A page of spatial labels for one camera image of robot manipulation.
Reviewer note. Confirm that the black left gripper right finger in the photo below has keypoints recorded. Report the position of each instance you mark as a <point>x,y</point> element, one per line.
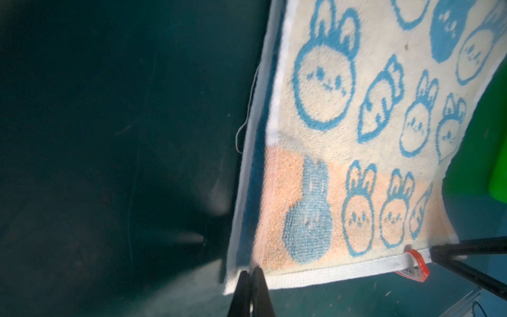
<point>261,301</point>

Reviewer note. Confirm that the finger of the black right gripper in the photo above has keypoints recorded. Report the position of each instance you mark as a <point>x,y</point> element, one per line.
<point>447,257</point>

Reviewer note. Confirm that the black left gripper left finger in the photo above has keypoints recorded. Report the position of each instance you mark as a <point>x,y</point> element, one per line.
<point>241,300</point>

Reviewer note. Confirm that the green plastic basket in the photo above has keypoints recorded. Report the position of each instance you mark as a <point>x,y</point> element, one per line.
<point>498,181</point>

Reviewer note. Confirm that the teal pattern towel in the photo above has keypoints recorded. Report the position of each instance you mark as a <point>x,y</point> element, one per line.
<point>359,108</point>

